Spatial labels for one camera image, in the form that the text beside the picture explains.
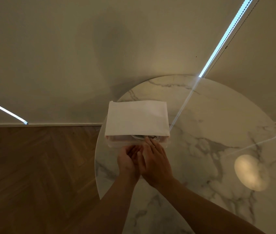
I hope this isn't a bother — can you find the person's left hand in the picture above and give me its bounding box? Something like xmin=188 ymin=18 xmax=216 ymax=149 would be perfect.
xmin=117 ymin=145 xmax=144 ymax=184

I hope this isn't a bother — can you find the person's right hand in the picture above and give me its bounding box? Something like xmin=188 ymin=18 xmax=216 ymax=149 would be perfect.
xmin=137 ymin=136 xmax=175 ymax=190

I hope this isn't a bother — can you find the white pink box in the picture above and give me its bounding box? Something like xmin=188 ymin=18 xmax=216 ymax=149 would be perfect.
xmin=105 ymin=100 xmax=171 ymax=149

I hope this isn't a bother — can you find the person's right forearm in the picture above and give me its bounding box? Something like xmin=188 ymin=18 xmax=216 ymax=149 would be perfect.
xmin=157 ymin=177 xmax=265 ymax=234

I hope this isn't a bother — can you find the person's left forearm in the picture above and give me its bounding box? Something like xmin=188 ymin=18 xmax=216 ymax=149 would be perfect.
xmin=77 ymin=175 xmax=138 ymax=234

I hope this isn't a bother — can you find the round marble table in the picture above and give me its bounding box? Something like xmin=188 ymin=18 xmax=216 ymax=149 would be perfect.
xmin=94 ymin=75 xmax=276 ymax=234

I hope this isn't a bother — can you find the blind bead pull chain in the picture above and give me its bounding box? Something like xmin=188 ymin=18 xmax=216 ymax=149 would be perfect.
xmin=198 ymin=0 xmax=255 ymax=78

